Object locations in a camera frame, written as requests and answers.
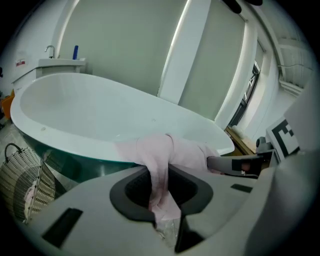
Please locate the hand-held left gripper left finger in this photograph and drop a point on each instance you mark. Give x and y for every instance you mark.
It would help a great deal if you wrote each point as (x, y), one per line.
(95, 212)

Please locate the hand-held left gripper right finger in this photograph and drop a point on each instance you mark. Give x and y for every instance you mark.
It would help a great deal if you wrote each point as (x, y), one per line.
(220, 212)

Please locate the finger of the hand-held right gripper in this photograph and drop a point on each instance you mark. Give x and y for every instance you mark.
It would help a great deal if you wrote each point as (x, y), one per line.
(221, 163)
(240, 175)

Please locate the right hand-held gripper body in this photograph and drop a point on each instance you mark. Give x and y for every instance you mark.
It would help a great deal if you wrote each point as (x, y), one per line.
(295, 187)

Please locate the pink cloth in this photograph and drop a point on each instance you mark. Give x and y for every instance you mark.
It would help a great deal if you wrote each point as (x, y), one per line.
(155, 150)

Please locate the white bathtub with green outside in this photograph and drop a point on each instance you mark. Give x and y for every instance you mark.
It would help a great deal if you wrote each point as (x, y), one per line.
(87, 105)

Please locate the pink fabric piece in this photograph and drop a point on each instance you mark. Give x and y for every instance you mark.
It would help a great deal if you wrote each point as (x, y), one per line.
(29, 197)

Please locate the narrow grey roller blind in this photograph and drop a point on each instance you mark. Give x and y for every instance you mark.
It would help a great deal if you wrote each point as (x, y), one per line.
(215, 62)

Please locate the white pillar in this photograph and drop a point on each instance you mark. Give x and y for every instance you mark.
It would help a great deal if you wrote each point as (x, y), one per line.
(182, 62)

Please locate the orange bin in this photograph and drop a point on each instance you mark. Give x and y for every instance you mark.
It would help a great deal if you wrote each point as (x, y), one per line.
(7, 102)

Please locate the white vanity sink cabinet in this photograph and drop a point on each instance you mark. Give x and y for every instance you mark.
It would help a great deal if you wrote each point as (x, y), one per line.
(60, 65)

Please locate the wide grey roller blind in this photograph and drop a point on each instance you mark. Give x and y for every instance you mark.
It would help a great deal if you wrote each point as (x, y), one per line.
(120, 42)

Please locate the blue bottle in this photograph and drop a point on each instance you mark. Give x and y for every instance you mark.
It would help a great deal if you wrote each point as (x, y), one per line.
(75, 52)

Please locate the chrome faucet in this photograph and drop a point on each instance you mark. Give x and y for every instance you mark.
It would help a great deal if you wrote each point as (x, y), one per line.
(51, 50)

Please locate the dark window frame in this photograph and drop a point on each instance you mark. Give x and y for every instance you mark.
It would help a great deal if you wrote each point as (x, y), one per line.
(247, 100)

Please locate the red and white wall label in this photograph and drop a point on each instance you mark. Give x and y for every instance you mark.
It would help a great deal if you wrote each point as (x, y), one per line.
(20, 63)

